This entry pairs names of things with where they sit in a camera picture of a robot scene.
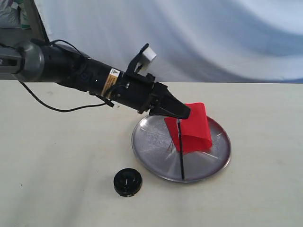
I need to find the black backdrop stand pole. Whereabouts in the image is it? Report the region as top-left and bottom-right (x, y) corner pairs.
(32, 0), (49, 42)

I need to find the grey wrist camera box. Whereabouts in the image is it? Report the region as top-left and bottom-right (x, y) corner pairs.
(125, 43), (157, 75)

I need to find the round black flag base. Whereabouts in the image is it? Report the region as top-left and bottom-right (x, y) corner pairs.
(113, 168), (143, 197)

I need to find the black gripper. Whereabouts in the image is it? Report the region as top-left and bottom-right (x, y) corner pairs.
(111, 73), (191, 119)

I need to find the round steel plate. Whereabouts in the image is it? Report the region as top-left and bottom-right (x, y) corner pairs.
(132, 116), (232, 183)

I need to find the white sack in background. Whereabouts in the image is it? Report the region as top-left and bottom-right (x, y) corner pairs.
(0, 0), (31, 30)

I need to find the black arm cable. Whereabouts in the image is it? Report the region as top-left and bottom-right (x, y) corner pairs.
(0, 39), (114, 113)

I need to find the red white flag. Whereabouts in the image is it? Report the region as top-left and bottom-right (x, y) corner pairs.
(164, 103), (213, 180)

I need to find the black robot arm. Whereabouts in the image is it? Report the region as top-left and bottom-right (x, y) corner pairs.
(0, 39), (190, 119)

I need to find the white backdrop cloth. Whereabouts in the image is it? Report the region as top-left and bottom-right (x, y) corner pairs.
(35, 0), (303, 83)

